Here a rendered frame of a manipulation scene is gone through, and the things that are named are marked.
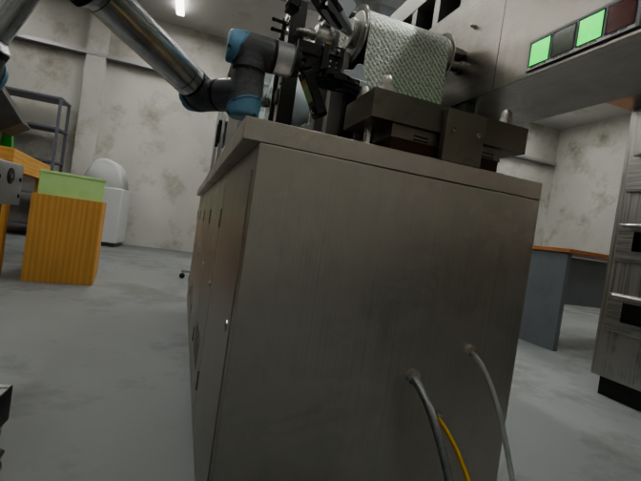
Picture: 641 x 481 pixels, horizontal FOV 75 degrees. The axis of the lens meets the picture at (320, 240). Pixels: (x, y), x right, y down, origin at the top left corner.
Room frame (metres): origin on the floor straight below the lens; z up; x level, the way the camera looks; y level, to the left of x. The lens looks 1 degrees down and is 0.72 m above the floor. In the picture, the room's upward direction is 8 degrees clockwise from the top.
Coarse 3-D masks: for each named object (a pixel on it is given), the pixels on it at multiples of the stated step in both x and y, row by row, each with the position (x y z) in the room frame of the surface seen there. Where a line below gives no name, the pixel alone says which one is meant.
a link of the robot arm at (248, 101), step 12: (240, 72) 0.93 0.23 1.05; (252, 72) 0.93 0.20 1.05; (216, 84) 0.96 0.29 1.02; (228, 84) 0.94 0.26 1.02; (240, 84) 0.92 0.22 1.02; (252, 84) 0.93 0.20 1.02; (216, 96) 0.96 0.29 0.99; (228, 96) 0.94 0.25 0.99; (240, 96) 0.92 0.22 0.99; (252, 96) 0.93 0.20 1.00; (228, 108) 0.94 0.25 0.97; (240, 108) 0.92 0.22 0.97; (252, 108) 0.93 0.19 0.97; (240, 120) 0.99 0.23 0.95
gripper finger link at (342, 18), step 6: (342, 0) 1.04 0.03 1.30; (348, 0) 1.05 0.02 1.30; (330, 6) 1.04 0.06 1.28; (342, 6) 1.04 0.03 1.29; (348, 6) 1.05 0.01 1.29; (354, 6) 1.05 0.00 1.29; (336, 12) 1.04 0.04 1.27; (342, 12) 1.03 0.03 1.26; (348, 12) 1.05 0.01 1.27; (342, 18) 1.04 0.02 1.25; (342, 24) 1.05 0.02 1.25; (348, 24) 1.05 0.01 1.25; (348, 30) 1.06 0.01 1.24
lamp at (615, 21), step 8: (624, 0) 0.75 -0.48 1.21; (632, 0) 0.74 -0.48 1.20; (616, 8) 0.76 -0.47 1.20; (624, 8) 0.75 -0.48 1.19; (632, 8) 0.73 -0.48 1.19; (616, 16) 0.76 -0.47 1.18; (624, 16) 0.75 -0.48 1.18; (632, 16) 0.73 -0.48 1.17; (608, 24) 0.77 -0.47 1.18; (616, 24) 0.76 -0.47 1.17; (624, 24) 0.74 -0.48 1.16; (608, 32) 0.77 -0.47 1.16
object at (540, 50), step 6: (540, 42) 0.92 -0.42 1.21; (546, 42) 0.91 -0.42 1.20; (534, 48) 0.94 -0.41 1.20; (540, 48) 0.92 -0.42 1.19; (546, 48) 0.91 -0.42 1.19; (534, 54) 0.93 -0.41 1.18; (540, 54) 0.92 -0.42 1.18; (546, 54) 0.90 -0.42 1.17; (534, 60) 0.93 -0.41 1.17; (540, 60) 0.92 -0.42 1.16; (528, 66) 0.95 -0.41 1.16
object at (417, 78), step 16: (368, 48) 1.05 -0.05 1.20; (368, 64) 1.05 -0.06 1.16; (384, 64) 1.07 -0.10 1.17; (400, 64) 1.08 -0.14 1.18; (416, 64) 1.09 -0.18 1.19; (432, 64) 1.11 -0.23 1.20; (368, 80) 1.05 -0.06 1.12; (400, 80) 1.08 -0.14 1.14; (416, 80) 1.10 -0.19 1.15; (432, 80) 1.11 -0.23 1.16; (416, 96) 1.10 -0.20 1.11; (432, 96) 1.11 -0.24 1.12
